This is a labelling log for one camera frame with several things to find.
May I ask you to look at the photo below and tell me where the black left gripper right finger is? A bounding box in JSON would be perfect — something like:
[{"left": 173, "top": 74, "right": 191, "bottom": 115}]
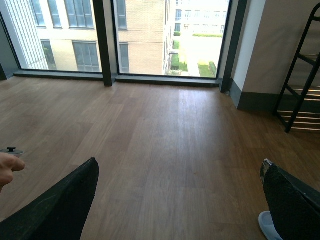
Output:
[{"left": 260, "top": 159, "right": 320, "bottom": 240}]

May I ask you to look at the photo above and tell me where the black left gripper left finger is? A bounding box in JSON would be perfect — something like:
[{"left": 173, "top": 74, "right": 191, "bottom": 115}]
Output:
[{"left": 0, "top": 157, "right": 99, "bottom": 240}]

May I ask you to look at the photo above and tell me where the light blue slipper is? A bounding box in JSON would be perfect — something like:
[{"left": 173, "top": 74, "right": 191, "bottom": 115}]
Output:
[{"left": 258, "top": 211, "right": 282, "bottom": 240}]

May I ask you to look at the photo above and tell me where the black metal shoe rack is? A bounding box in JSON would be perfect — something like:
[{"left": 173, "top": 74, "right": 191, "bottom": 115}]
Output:
[{"left": 272, "top": 4, "right": 320, "bottom": 133}]

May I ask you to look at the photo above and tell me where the person's bare hand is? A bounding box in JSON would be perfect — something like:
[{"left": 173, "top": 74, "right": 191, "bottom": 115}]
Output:
[{"left": 0, "top": 153, "right": 26, "bottom": 192}]

